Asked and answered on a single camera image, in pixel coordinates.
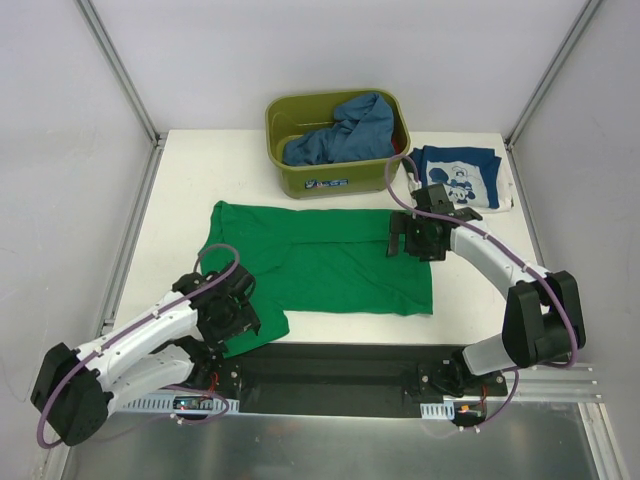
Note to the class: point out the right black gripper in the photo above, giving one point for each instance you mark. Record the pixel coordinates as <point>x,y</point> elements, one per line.
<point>400,232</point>

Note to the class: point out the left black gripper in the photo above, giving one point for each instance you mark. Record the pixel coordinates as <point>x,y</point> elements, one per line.
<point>243,320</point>

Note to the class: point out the aluminium frame post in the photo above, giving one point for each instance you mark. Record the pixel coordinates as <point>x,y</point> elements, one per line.
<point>108,49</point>
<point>577,30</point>

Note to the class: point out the blue t shirt in bin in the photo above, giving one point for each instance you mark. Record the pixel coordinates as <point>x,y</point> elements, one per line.
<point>362,130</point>

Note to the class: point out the right white cable duct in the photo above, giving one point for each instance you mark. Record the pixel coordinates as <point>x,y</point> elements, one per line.
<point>444,410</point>

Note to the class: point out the right aluminium frame post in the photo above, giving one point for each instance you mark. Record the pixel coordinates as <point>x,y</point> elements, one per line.
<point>577,30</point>

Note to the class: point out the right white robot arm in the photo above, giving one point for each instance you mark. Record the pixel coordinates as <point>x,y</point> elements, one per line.
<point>543,320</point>

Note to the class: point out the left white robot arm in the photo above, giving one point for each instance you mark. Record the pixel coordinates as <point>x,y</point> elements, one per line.
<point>175,342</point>

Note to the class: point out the folded white t shirt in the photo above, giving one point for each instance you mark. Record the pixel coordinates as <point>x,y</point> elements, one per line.
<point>505,197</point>

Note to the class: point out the white cable duct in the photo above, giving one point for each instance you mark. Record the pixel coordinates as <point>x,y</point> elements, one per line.
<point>167,403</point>
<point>444,410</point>

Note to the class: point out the left white cable duct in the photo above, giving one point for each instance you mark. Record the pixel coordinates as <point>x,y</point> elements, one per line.
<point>167,403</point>

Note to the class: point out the green t shirt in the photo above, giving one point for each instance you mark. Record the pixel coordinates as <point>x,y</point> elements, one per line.
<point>330,261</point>

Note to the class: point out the folded navy printed t shirt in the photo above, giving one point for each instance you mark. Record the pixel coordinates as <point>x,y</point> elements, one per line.
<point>462,172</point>

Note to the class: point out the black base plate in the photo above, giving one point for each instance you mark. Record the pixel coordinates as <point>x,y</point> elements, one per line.
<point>344,380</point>

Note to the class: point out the left aluminium frame post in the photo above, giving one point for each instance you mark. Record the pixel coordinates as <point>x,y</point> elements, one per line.
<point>108,49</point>

